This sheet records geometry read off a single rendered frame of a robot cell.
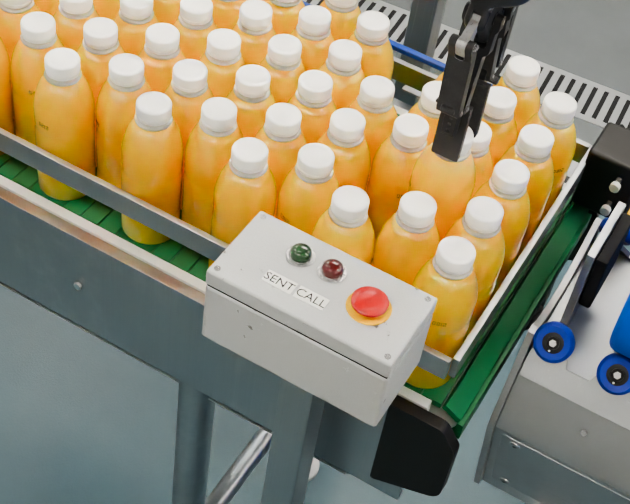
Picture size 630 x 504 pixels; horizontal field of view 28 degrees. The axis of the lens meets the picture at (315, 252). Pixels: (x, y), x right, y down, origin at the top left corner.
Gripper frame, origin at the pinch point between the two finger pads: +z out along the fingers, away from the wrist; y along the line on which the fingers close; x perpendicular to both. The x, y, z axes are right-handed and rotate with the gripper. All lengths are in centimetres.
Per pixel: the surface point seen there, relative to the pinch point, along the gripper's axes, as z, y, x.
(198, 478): 64, -15, 18
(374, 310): 4.9, -24.0, -3.4
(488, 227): 7.5, -5.0, -7.2
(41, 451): 116, 2, 61
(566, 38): 116, 183, 28
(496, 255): 11.2, -4.5, -8.8
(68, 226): 26.2, -15.9, 38.4
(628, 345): 11.7, -7.4, -24.9
